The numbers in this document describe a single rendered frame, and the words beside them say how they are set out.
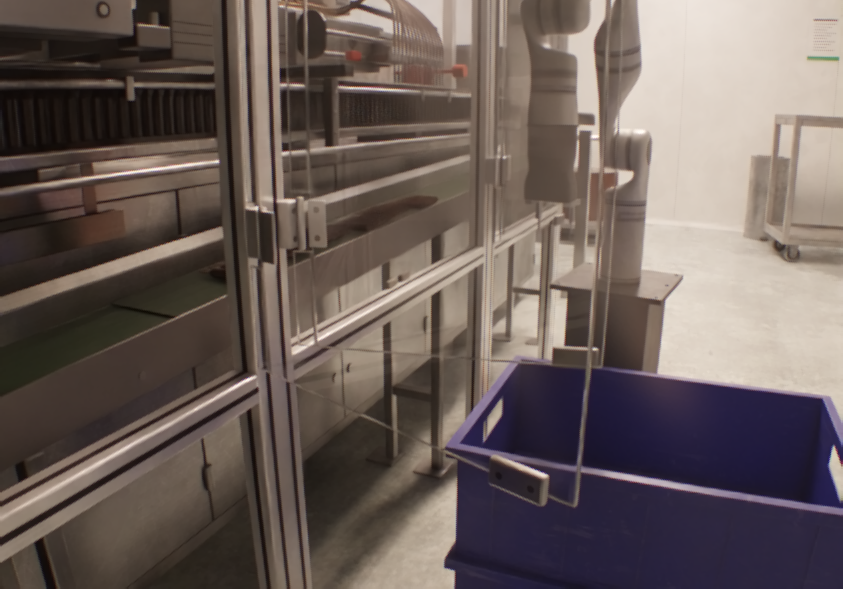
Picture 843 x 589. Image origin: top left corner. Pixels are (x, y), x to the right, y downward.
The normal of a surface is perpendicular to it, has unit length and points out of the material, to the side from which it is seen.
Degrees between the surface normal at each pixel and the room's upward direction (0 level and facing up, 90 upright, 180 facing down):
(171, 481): 90
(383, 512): 0
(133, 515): 90
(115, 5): 90
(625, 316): 90
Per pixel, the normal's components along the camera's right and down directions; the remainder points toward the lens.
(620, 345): -0.55, 0.21
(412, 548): 0.00, -0.97
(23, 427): 0.91, 0.11
